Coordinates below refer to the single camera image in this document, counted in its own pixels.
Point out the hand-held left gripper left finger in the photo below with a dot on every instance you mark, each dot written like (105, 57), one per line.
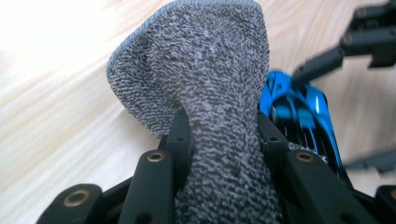
(152, 186)

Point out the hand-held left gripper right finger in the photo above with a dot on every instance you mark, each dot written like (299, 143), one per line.
(311, 186)

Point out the blue toy car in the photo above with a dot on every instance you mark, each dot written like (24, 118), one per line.
(299, 112)

